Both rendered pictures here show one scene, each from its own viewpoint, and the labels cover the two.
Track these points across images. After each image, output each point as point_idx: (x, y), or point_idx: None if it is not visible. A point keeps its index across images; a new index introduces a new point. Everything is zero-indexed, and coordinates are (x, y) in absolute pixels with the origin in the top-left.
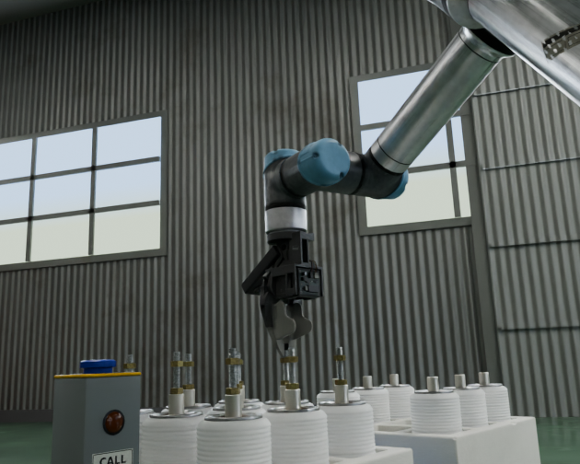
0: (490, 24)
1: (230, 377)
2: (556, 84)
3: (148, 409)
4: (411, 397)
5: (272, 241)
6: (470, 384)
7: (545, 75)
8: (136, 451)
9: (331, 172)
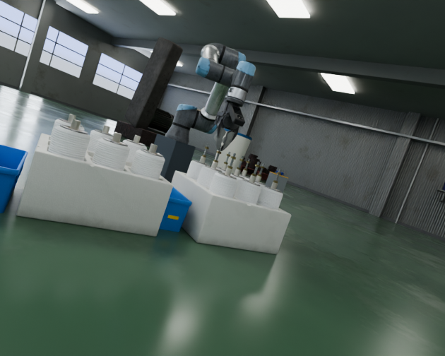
0: (227, 88)
1: (247, 166)
2: (218, 105)
3: (266, 186)
4: (145, 148)
5: (240, 105)
6: (70, 122)
7: (219, 102)
8: None
9: None
